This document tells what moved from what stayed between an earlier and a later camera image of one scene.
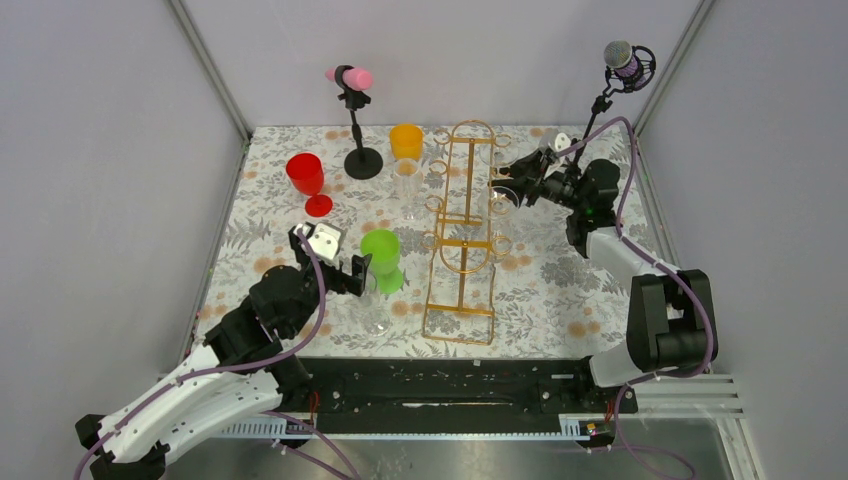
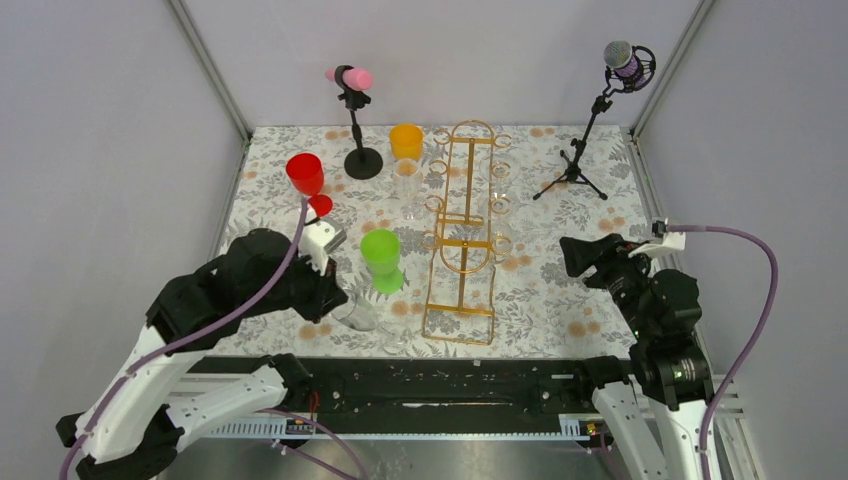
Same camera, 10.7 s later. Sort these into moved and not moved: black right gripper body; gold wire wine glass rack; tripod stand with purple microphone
Moved: black right gripper body
Not moved: tripod stand with purple microphone; gold wire wine glass rack
